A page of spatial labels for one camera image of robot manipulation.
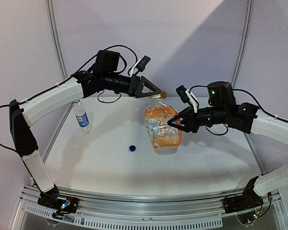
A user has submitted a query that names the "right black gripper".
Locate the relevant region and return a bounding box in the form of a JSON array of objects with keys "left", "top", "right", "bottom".
[{"left": 167, "top": 106, "right": 227, "bottom": 133}]

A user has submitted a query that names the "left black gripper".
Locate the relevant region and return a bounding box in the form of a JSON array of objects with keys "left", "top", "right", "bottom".
[{"left": 104, "top": 72, "right": 162, "bottom": 98}]

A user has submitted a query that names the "white bottle cap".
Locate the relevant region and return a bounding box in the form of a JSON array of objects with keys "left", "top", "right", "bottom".
[{"left": 150, "top": 94, "right": 161, "bottom": 99}]

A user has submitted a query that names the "crushed orange label bottle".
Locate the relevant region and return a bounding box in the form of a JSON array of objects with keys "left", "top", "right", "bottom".
[{"left": 144, "top": 98, "right": 182, "bottom": 150}]

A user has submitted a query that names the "blue bottle cap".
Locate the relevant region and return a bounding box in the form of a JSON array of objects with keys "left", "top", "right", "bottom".
[{"left": 129, "top": 145, "right": 136, "bottom": 152}]

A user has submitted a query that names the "clear bottle blue label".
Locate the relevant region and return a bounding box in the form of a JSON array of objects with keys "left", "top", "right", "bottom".
[{"left": 73, "top": 100, "right": 91, "bottom": 135}]

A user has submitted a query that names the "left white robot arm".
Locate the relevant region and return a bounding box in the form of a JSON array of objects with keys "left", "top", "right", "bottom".
[{"left": 6, "top": 47, "right": 161, "bottom": 208}]

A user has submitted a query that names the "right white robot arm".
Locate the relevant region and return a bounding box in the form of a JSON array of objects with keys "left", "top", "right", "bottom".
[{"left": 167, "top": 81, "right": 288, "bottom": 209}]

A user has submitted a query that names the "small brown bottle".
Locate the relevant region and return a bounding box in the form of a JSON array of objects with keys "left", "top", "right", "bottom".
[{"left": 160, "top": 91, "right": 167, "bottom": 99}]

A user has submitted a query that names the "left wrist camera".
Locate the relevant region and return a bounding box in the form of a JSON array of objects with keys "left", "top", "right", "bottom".
[{"left": 128, "top": 56, "right": 151, "bottom": 77}]

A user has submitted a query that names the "aluminium front rail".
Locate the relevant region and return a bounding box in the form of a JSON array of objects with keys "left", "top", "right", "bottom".
[{"left": 19, "top": 184, "right": 282, "bottom": 229}]

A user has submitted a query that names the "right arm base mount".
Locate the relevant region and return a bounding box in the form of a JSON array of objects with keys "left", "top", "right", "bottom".
[{"left": 222, "top": 188, "right": 272, "bottom": 221}]

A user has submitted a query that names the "right aluminium corner post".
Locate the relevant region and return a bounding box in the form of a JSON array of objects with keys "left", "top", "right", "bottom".
[{"left": 231, "top": 0, "right": 254, "bottom": 87}]

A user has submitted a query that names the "aluminium corner post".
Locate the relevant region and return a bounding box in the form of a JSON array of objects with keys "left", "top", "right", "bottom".
[
  {"left": 231, "top": 0, "right": 254, "bottom": 87},
  {"left": 45, "top": 0, "right": 67, "bottom": 79}
]

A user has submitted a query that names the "left aluminium corner post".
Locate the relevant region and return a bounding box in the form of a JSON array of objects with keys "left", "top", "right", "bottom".
[{"left": 45, "top": 0, "right": 67, "bottom": 79}]

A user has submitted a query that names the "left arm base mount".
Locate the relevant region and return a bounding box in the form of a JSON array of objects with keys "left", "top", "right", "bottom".
[{"left": 37, "top": 187, "right": 79, "bottom": 220}]

